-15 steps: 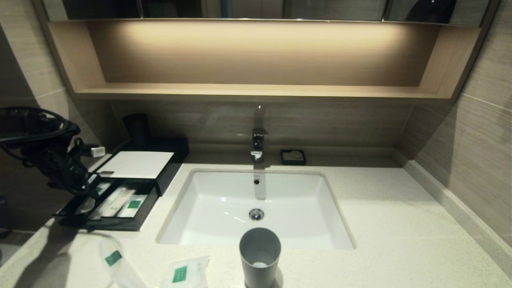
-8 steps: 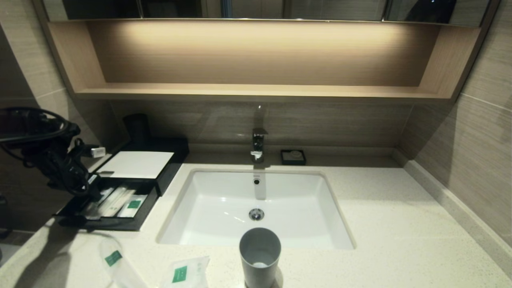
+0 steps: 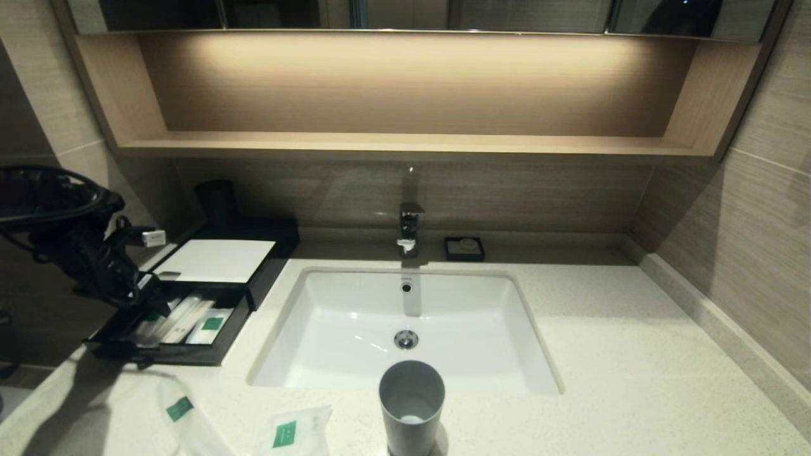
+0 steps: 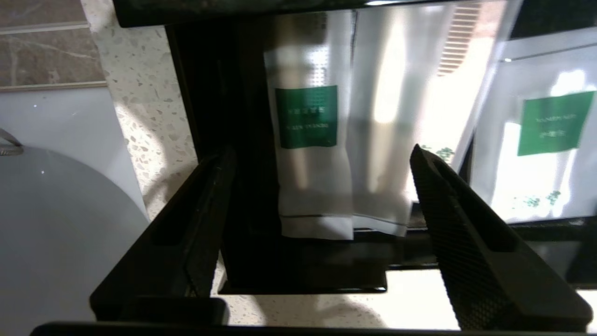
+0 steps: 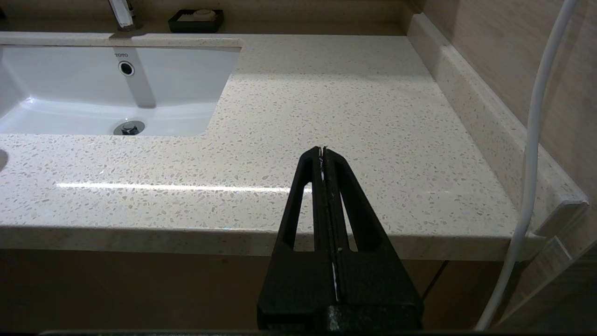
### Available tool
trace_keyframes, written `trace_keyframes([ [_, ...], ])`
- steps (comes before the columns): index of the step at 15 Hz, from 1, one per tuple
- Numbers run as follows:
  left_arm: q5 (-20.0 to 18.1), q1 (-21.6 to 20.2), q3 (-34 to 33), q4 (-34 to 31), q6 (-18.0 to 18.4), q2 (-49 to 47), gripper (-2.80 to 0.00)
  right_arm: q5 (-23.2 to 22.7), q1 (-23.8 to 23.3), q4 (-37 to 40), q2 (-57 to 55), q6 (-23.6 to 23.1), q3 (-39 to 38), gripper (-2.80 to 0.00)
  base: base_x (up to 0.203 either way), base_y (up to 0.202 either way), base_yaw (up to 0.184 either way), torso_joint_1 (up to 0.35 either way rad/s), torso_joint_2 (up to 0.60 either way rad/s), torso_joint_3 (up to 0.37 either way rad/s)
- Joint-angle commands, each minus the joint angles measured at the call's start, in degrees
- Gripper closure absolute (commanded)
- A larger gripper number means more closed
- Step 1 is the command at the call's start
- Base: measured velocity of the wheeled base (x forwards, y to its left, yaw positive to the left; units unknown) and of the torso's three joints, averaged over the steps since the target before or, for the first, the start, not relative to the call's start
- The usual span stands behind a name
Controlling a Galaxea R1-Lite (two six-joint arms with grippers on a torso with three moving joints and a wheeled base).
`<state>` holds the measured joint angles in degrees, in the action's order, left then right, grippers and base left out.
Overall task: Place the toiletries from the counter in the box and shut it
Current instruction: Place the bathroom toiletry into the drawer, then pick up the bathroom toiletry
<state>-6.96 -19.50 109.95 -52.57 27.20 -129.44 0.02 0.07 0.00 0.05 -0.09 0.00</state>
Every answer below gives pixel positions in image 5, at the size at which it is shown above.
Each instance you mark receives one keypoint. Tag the beige stone backsplash strip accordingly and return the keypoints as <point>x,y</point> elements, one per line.
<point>485,121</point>

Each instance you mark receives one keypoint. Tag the white ceramic sink basin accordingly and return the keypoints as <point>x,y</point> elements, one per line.
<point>70,93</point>

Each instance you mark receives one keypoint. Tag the beige soap bar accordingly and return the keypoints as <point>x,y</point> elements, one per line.
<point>205,14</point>

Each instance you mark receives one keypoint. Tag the wooden vanity cabinet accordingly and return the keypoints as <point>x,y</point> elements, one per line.
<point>140,289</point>

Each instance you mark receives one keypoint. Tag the chrome sink faucet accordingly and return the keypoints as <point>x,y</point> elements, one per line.
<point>123,16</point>

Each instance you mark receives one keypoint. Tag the black soap dish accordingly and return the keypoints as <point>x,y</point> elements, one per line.
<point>179,25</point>

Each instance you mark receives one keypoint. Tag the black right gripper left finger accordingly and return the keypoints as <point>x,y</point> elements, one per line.
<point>298,284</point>

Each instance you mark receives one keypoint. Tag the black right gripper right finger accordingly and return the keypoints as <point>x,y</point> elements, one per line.
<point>378,284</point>

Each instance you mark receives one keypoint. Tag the chrome sink drain stopper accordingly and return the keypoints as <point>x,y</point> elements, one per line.
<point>129,128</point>

